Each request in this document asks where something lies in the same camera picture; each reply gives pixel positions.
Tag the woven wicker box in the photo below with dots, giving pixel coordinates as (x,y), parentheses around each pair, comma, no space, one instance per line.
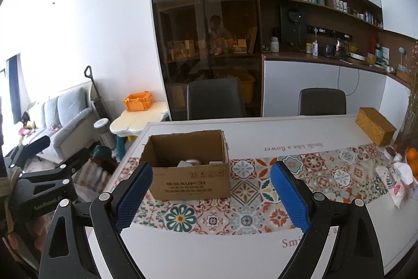
(375,127)

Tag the white charger case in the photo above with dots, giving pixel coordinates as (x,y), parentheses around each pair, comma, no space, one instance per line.
(183,164)

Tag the upright vacuum cleaner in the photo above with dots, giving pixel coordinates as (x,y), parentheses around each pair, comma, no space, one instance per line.
(96,99)

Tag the dark glass cabinet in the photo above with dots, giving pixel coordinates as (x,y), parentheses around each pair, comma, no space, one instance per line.
(183,37)

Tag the coffee machine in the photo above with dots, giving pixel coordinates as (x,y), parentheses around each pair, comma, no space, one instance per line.
(340,48)

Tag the striped fabric bag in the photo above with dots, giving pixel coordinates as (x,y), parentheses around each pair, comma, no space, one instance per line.
(94,172)

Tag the white snack bag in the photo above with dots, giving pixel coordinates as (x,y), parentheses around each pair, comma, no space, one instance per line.
(392,186)

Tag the oranges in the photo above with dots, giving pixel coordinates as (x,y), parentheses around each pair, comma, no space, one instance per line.
(412,158)

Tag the white thermos jug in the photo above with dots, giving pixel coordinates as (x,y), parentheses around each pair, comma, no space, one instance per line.
(275,45)

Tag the grey sofa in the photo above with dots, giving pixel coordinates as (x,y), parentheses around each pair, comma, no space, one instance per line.
(68,109)

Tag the black wall water dispenser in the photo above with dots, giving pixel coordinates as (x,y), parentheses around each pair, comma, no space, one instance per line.
(292,25)

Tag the silver egg-shaped device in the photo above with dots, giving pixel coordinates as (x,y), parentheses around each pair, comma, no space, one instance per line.
(193,162)

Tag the dark grey chair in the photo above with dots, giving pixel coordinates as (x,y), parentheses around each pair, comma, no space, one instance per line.
(321,102)
(215,99)

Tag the row of small bottles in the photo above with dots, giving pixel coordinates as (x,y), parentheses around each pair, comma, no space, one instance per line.
(341,6)

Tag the white cylindrical fan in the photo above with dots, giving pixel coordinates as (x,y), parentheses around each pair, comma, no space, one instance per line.
(104,132)

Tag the blue curtain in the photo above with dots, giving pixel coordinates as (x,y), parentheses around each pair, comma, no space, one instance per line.
(13,86)

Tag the person's left hand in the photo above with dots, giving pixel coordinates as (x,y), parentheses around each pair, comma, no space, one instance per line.
(13,243)

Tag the brown cardboard box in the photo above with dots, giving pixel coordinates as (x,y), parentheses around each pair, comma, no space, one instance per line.
(189,184)

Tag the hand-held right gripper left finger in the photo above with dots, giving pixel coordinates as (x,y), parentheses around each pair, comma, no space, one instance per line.
(134,197)

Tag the small brown jar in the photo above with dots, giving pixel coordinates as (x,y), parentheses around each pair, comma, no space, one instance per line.
(391,153)

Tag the clear plastic bottle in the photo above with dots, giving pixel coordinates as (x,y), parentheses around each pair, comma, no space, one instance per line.
(315,48)

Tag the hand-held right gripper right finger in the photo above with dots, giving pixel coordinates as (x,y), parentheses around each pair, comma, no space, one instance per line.
(290,197)

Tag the dried flower bouquet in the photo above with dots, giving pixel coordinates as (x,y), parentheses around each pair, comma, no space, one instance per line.
(412,96)

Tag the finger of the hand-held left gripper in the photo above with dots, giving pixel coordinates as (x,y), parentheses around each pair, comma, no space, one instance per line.
(32,146)
(75,161)

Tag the patterned table mat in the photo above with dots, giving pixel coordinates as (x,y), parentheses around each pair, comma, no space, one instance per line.
(248,197)

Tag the orange plastic crate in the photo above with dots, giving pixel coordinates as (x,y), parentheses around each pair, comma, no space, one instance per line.
(137,102)

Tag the cream flower-shaped small table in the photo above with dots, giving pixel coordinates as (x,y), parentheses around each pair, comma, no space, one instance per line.
(140,118)

